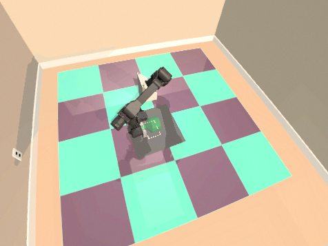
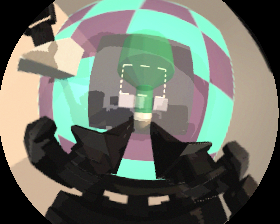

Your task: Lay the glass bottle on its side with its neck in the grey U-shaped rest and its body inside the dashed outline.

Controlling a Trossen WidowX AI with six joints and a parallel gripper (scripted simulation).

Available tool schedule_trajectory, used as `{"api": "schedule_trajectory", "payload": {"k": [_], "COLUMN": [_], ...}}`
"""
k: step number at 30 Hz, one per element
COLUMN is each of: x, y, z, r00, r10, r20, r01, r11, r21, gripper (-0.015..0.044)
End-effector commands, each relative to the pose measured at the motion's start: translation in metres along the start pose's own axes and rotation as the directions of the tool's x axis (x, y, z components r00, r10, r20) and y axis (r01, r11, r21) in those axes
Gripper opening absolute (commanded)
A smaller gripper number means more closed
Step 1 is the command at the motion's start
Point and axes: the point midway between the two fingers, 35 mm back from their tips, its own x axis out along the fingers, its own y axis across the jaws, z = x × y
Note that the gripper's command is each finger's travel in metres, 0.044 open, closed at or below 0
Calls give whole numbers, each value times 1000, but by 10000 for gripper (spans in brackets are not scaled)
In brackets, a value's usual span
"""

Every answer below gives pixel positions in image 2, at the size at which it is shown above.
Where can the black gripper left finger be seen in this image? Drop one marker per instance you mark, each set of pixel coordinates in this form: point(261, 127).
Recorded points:
point(112, 143)

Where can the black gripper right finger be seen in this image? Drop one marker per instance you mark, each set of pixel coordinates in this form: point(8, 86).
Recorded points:
point(168, 150)

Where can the green glass bottle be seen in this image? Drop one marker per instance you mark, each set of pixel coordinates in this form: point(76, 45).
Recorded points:
point(145, 63)

